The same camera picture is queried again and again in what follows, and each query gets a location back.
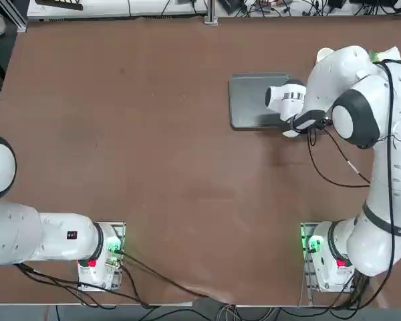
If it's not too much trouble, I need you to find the aluminium frame post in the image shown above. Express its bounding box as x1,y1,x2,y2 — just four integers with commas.
5,0,29,33
204,0,219,25

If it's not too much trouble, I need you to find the black power strip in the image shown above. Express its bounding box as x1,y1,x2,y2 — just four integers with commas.
35,0,84,11

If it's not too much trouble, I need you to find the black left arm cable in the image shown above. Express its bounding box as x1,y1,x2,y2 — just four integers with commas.
15,263,161,308

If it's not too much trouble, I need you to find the long black base cable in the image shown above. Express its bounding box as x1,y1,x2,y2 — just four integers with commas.
120,252,228,302

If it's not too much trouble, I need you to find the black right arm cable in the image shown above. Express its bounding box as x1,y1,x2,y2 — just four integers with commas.
289,59,401,302

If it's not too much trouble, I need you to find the dark grey square tray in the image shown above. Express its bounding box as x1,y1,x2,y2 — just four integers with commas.
229,72,297,131

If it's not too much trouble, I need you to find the white bowl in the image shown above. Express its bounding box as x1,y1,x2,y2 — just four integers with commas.
316,47,335,64

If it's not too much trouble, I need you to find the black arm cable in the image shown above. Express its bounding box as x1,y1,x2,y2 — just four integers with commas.
289,59,401,302
15,263,161,308

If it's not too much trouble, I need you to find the green tissue pack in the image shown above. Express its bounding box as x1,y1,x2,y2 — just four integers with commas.
369,45,401,63

